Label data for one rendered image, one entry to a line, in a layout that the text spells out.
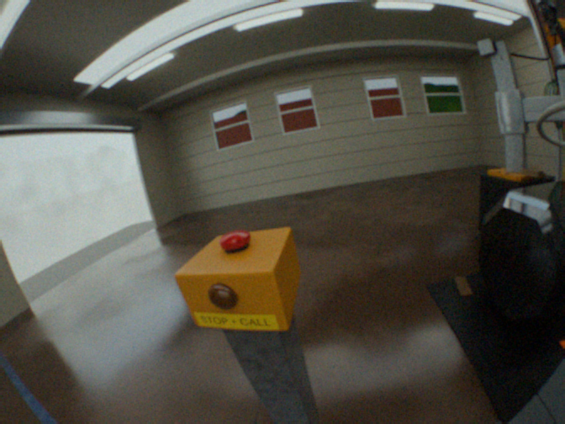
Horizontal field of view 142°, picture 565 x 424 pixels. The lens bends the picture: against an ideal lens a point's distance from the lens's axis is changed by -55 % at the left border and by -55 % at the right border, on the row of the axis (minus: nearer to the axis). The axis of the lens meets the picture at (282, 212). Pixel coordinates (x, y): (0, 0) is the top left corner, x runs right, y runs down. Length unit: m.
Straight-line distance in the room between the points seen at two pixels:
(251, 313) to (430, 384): 1.23
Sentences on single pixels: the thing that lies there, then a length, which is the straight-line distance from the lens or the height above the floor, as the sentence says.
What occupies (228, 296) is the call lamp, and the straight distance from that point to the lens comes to 0.22.
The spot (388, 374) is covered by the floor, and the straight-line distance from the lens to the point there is 1.38.
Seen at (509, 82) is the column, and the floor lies 1.63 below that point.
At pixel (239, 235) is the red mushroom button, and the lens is 0.25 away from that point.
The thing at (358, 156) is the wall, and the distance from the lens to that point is 7.03.
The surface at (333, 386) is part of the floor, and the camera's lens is 1.34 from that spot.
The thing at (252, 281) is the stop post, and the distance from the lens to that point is 0.21.
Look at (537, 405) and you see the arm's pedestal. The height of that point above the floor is 0.37.
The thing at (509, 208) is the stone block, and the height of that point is 0.74.
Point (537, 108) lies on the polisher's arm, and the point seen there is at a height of 1.37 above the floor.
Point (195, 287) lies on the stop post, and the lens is 0.24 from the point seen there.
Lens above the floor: 1.17
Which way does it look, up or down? 14 degrees down
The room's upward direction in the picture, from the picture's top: 12 degrees counter-clockwise
